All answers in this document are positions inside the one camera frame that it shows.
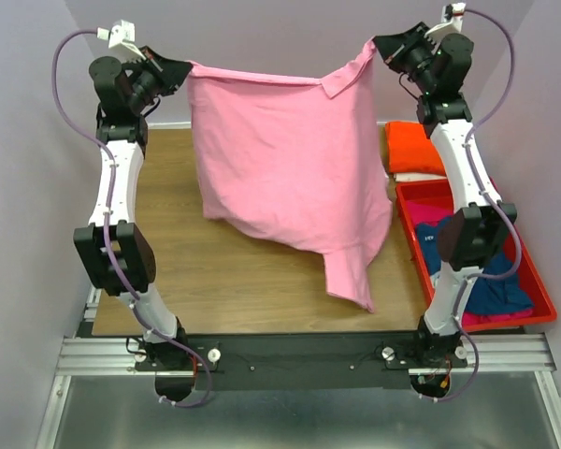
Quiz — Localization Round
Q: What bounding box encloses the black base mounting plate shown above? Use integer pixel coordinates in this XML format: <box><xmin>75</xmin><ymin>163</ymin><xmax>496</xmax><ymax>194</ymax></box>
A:
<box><xmin>132</xmin><ymin>331</ymin><xmax>468</xmax><ymax>400</ymax></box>

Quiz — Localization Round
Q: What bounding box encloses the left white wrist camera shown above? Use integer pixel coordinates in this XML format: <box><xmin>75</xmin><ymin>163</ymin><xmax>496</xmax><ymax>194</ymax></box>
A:
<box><xmin>96</xmin><ymin>20</ymin><xmax>146</xmax><ymax>62</ymax></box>

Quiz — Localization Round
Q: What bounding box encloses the light pink t shirt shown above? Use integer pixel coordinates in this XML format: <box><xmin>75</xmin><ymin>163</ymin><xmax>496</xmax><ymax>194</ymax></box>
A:
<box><xmin>187</xmin><ymin>42</ymin><xmax>393</xmax><ymax>311</ymax></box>

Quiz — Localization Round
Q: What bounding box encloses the red plastic bin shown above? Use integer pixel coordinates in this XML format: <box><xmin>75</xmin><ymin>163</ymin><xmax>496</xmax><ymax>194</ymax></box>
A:
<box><xmin>396</xmin><ymin>180</ymin><xmax>556</xmax><ymax>331</ymax></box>

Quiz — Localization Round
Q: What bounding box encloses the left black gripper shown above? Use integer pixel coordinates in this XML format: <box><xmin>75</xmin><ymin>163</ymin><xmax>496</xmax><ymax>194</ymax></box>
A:
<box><xmin>124</xmin><ymin>45</ymin><xmax>191</xmax><ymax>115</ymax></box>

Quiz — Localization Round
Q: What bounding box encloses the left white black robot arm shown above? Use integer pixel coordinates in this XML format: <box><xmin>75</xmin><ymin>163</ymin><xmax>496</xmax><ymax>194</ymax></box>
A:
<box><xmin>73</xmin><ymin>47</ymin><xmax>195</xmax><ymax>370</ymax></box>

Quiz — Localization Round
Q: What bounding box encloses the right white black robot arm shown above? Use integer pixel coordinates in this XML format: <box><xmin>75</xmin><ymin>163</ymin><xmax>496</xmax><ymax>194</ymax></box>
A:
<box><xmin>373</xmin><ymin>22</ymin><xmax>517</xmax><ymax>367</ymax></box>

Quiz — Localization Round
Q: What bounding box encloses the magenta t shirt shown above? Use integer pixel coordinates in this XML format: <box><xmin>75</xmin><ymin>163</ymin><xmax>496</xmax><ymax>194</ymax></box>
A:
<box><xmin>406</xmin><ymin>201</ymin><xmax>534</xmax><ymax>327</ymax></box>

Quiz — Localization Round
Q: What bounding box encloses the navy blue t shirt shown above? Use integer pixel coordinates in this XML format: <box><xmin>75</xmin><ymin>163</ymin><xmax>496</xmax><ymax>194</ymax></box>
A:
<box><xmin>414</xmin><ymin>216</ymin><xmax>534</xmax><ymax>320</ymax></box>

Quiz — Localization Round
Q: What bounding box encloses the folded orange t shirt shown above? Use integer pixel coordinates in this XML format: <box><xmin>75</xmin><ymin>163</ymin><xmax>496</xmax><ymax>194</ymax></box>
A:
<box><xmin>384</xmin><ymin>121</ymin><xmax>446</xmax><ymax>176</ymax></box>

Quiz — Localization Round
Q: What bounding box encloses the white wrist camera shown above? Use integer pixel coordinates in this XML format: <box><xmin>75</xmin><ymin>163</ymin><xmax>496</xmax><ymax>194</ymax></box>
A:
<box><xmin>96</xmin><ymin>20</ymin><xmax>146</xmax><ymax>62</ymax></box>
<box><xmin>424</xmin><ymin>2</ymin><xmax>466</xmax><ymax>43</ymax></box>

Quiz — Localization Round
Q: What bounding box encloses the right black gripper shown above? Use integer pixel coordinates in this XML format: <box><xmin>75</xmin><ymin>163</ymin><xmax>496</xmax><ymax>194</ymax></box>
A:
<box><xmin>373</xmin><ymin>20</ymin><xmax>439</xmax><ymax>94</ymax></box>

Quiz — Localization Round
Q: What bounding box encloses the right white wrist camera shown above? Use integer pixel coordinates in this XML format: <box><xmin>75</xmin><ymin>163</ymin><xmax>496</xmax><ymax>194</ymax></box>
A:
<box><xmin>424</xmin><ymin>2</ymin><xmax>466</xmax><ymax>43</ymax></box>

